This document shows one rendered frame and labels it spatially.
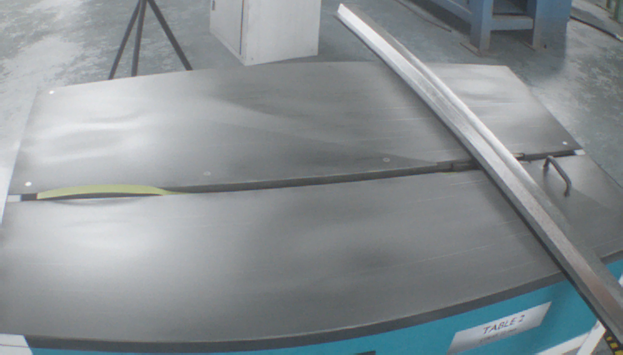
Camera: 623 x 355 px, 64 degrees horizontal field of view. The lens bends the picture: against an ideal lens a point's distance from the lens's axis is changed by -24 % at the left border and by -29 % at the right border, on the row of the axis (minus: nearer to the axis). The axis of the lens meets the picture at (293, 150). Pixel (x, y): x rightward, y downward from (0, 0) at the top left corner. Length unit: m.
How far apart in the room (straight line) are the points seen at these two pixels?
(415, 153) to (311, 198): 0.17
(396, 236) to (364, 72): 0.41
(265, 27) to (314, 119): 1.87
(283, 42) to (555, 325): 2.23
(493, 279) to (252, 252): 0.27
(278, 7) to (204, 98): 1.82
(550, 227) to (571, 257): 0.06
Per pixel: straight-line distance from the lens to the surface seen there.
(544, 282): 0.71
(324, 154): 0.83
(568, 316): 0.84
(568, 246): 0.73
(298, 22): 2.81
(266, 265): 0.65
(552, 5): 4.12
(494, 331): 0.73
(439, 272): 0.67
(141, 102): 0.95
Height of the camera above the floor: 1.17
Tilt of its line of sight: 32 degrees down
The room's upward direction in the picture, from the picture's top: 4 degrees clockwise
